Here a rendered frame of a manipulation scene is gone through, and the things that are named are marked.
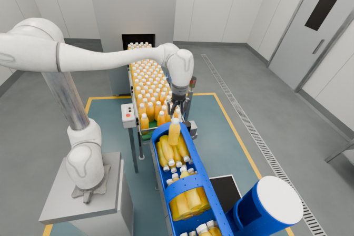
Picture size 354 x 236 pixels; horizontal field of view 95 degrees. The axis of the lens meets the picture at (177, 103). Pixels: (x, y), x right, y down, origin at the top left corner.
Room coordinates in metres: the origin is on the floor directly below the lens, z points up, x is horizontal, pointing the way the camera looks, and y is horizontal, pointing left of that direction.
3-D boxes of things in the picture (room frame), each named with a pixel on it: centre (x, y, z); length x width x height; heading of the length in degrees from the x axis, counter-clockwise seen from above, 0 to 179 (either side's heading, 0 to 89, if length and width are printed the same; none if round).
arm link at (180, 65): (0.69, 0.00, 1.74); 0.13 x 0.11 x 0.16; 24
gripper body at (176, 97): (0.68, 0.00, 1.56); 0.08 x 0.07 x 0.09; 112
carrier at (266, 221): (0.44, -0.73, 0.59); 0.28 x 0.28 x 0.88
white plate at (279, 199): (0.44, -0.73, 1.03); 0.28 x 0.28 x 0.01
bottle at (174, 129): (0.67, -0.01, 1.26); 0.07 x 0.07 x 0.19
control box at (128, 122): (0.95, 0.41, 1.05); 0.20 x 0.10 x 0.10; 22
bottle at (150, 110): (1.07, 0.24, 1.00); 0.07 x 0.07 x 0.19
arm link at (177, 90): (0.68, 0.00, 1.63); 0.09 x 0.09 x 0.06
